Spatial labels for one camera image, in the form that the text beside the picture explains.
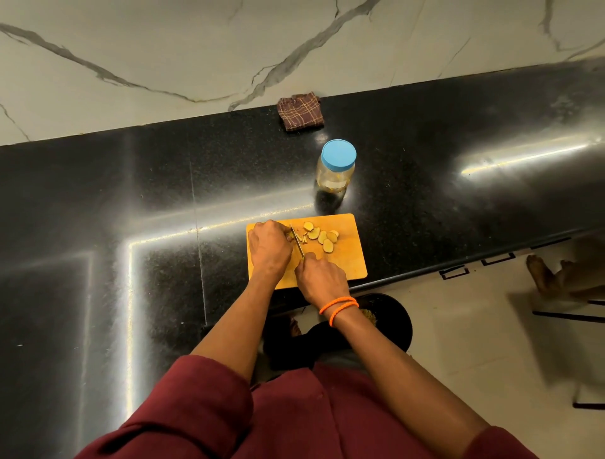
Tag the person's left hand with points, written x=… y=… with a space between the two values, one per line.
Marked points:
x=268 y=248

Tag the person's right hand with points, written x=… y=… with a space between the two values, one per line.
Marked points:
x=324 y=281

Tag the person's left fingers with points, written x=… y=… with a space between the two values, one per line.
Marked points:
x=282 y=228

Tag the person's right fingers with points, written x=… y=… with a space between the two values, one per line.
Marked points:
x=305 y=267

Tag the steel kitchen knife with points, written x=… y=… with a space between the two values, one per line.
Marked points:
x=298 y=243

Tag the person's left forearm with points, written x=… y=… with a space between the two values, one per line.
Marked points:
x=238 y=326

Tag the person's right forearm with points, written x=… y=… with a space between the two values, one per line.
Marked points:
x=397 y=378

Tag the group of sliced ginger rounds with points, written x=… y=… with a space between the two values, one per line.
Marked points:
x=327 y=246

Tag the orange wrist band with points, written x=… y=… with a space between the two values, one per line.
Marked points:
x=341 y=310
x=336 y=301

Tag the orange cutting board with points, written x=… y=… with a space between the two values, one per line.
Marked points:
x=352 y=262

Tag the clear jar with blue lid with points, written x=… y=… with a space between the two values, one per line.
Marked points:
x=336 y=163

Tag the black round waste bin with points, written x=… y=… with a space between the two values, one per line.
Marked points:
x=392 y=321

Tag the brown checkered cloth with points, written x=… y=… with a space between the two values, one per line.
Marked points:
x=300 y=112

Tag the maroon shirt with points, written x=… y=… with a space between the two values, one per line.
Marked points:
x=293 y=421

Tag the black metal stool frame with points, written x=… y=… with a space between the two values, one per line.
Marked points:
x=567 y=316

